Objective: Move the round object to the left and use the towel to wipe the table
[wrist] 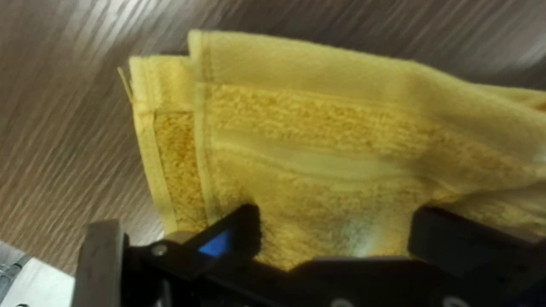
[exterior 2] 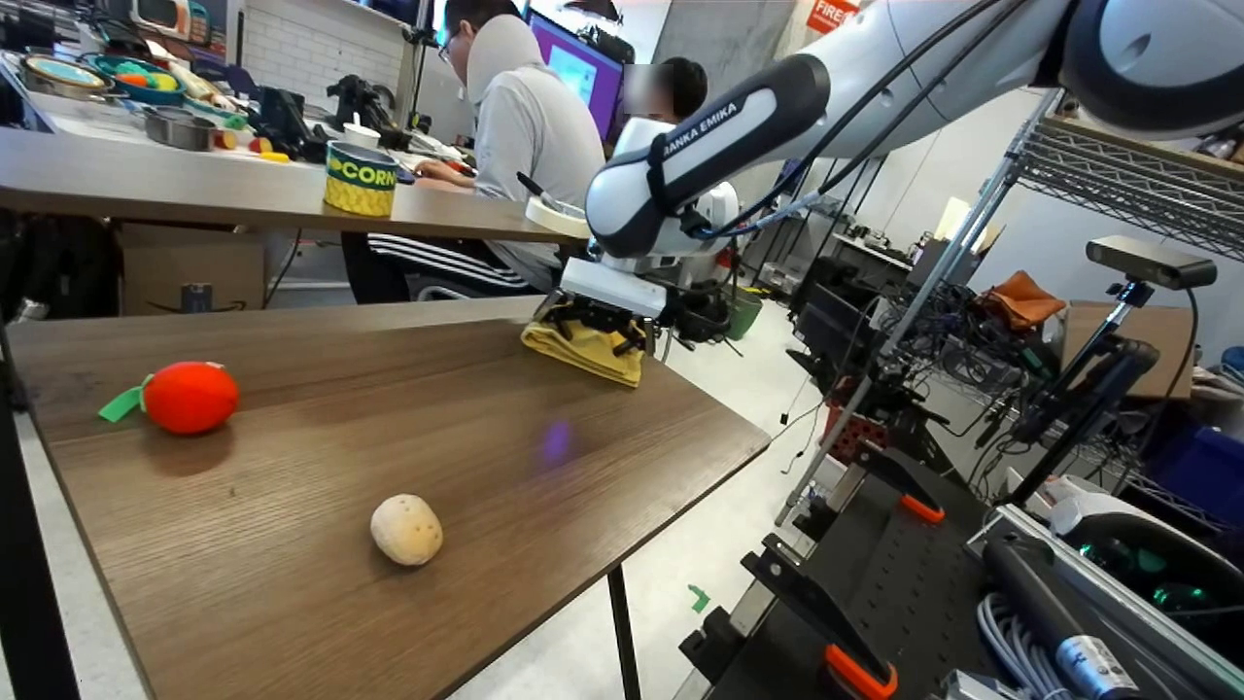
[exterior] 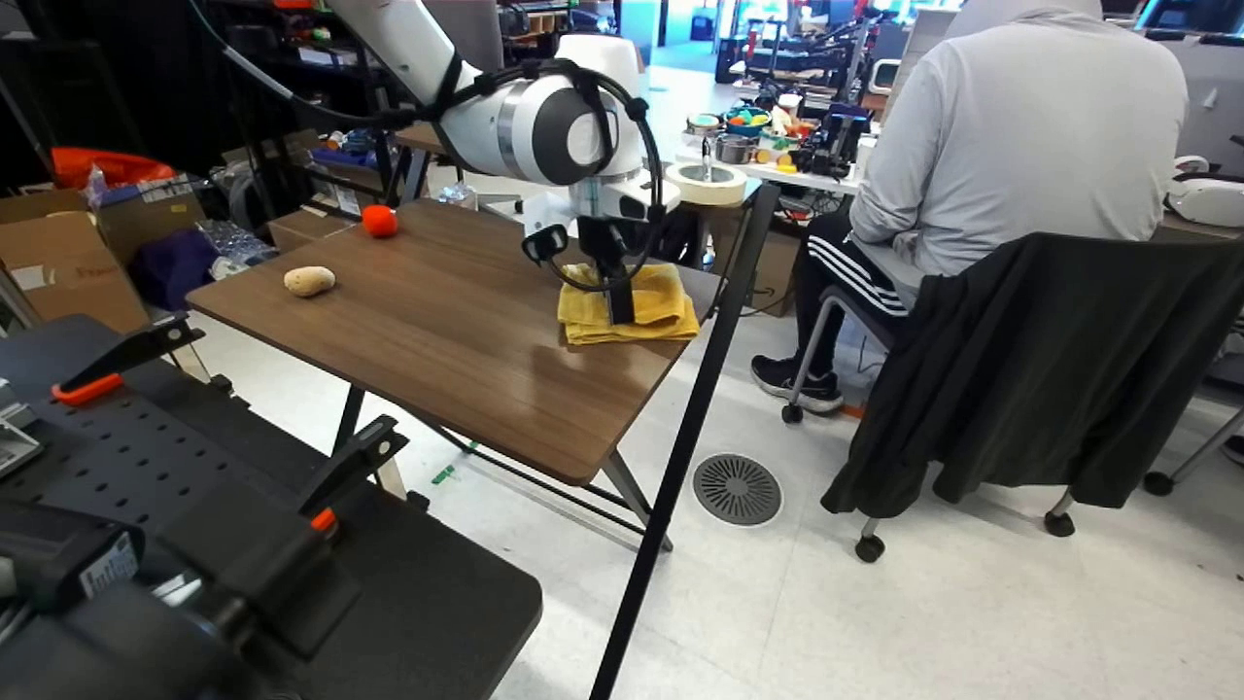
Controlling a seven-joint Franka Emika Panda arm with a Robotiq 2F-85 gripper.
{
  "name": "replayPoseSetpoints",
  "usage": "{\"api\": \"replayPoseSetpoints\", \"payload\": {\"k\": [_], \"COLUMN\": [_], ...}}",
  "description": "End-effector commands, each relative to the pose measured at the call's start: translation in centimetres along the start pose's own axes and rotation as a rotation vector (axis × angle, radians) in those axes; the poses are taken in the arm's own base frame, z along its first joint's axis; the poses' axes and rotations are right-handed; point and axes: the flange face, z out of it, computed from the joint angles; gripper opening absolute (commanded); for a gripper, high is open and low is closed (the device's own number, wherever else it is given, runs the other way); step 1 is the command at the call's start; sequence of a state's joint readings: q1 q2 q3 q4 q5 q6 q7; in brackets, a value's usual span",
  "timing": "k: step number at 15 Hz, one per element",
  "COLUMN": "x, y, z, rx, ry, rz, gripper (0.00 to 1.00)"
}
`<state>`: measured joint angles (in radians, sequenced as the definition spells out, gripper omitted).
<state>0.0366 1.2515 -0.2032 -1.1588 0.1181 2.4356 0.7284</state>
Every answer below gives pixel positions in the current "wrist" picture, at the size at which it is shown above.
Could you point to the yellow towel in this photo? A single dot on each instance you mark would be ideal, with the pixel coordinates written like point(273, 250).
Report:
point(341, 143)

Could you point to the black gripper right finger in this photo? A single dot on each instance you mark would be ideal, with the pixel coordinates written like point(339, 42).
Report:
point(454, 245)

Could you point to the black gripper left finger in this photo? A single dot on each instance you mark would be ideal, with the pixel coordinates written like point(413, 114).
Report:
point(239, 240)

